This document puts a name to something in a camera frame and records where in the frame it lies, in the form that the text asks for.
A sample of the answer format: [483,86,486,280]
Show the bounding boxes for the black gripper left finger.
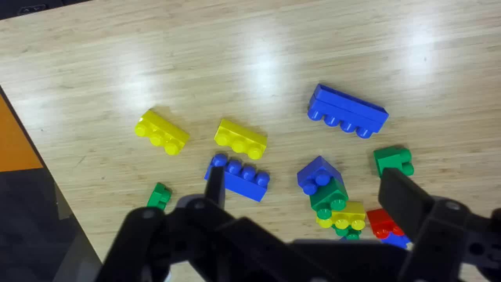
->
[95,165,252,282]

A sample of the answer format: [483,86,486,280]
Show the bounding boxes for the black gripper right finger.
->
[377,167,501,282]

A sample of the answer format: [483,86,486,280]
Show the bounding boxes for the blue narrow four-stud block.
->
[305,82,391,140]

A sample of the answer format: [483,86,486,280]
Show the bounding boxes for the green building block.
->
[145,180,173,211]

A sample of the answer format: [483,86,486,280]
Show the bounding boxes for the small blue block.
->
[380,231,413,250]

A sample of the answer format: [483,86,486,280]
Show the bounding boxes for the red building block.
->
[364,206,405,241]

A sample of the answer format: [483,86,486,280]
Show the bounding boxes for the blue wide eight-stud block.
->
[202,151,272,203]

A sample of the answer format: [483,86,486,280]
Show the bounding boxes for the yellow building block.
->
[313,200,367,231]

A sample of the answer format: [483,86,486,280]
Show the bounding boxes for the yellow four-stud block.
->
[133,106,191,158]
[211,117,269,161]

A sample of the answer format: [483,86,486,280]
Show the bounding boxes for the green two-stud block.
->
[308,180,350,220]

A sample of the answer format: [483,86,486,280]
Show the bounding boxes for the blue two-stud block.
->
[295,153,346,197]

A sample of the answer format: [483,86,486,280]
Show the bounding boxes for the orange floor mat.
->
[0,87,45,173]

